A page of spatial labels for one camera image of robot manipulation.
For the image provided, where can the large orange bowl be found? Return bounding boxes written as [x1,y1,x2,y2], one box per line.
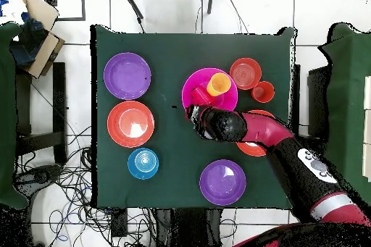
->
[107,100,156,148]
[235,109,276,157]

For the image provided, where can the yellow cup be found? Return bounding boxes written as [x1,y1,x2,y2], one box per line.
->
[206,72,233,97]

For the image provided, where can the blue bowl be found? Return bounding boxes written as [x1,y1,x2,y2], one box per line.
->
[127,147,160,180]

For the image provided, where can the red cup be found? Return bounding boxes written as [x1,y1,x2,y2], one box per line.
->
[190,85,216,106]

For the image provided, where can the black pedestal leg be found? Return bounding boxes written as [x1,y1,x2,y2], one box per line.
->
[14,164,63,193]

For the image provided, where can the small orange bowl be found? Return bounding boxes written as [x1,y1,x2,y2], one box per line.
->
[229,57,262,91]

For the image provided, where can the dark blue cloth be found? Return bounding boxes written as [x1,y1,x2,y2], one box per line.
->
[9,12,49,68]

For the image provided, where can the black bench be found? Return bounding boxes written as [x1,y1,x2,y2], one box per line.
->
[15,62,68,167]

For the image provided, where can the green covered side table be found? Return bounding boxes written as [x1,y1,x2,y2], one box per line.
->
[0,22,30,209]
[315,22,371,201]

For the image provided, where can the dark green tablecloth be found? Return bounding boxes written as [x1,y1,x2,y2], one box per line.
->
[91,24,296,209]

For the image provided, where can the black power adapter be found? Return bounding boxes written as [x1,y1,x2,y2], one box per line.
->
[111,207,128,238]

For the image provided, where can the tangle of black cables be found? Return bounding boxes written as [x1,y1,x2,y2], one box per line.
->
[17,125,238,247]

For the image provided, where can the orange cup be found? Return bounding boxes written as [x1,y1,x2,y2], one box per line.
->
[251,80,275,104]

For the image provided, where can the purple bowl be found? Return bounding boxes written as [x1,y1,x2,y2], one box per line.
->
[199,159,248,206]
[103,51,152,101]

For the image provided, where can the dark floor frame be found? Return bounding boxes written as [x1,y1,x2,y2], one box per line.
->
[43,0,86,22]

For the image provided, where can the large pink bowl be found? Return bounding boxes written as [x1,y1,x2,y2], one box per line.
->
[181,67,239,112]

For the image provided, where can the cardboard box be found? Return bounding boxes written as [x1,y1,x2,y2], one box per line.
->
[8,0,66,79]

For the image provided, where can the stack of white boxes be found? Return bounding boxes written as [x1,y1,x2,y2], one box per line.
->
[363,75,371,183]

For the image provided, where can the black side stand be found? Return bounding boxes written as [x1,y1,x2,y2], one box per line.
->
[307,65,330,138]

